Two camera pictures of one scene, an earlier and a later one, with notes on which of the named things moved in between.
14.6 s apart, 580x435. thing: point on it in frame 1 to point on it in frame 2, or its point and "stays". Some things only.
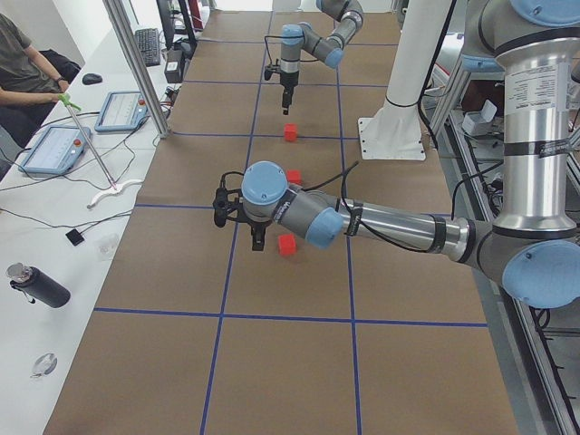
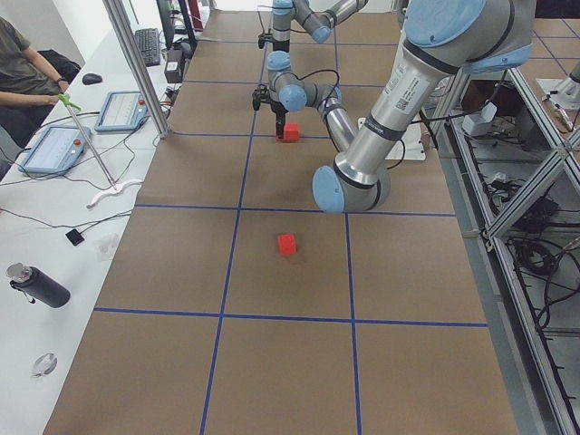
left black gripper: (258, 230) to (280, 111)
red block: (287, 244) stays
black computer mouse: (90, 79) stays
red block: (290, 131) stays
